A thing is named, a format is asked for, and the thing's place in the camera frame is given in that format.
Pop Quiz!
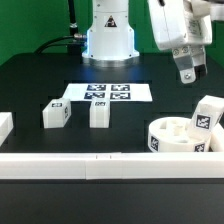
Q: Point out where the white round stool seat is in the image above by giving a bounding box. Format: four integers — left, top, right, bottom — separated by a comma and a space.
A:
148, 117, 210, 153

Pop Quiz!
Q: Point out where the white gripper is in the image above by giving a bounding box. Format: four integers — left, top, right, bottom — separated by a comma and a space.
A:
148, 0, 212, 84

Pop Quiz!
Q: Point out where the white left barrier rail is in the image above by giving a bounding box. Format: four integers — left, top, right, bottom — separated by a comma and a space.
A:
0, 112, 14, 146

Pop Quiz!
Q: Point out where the black cable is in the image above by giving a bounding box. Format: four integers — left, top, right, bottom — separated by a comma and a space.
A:
34, 0, 88, 55

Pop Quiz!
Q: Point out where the white front barrier rail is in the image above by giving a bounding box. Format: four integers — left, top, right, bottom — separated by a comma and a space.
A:
0, 152, 224, 180

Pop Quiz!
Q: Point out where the white marker sheet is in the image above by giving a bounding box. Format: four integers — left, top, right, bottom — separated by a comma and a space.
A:
63, 83, 152, 102

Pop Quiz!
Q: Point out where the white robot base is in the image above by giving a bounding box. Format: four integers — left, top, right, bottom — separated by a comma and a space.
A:
82, 0, 140, 68

